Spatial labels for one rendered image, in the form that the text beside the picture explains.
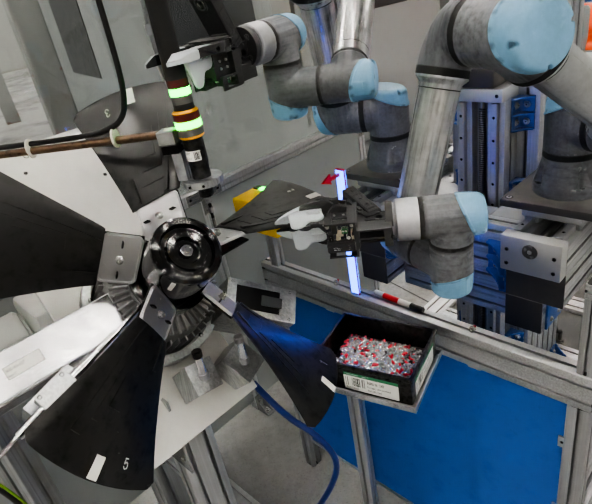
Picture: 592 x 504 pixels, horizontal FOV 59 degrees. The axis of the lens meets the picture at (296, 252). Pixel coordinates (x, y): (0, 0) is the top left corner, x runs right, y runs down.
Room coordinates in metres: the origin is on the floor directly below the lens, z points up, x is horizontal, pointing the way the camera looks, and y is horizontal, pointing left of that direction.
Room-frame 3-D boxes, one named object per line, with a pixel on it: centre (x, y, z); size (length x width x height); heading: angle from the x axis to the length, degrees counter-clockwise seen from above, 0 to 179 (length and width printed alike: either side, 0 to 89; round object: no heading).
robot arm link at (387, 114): (1.48, -0.32, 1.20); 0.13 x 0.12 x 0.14; 69
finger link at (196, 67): (0.87, 0.10, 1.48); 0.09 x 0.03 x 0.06; 151
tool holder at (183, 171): (0.87, 0.14, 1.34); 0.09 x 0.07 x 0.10; 76
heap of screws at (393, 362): (0.87, -0.13, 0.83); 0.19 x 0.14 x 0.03; 56
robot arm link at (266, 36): (1.03, 0.01, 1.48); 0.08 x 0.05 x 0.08; 51
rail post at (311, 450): (1.36, 0.08, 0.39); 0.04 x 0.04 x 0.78; 41
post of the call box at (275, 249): (1.33, 0.06, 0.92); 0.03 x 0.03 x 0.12; 41
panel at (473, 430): (1.03, -0.20, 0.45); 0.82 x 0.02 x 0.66; 41
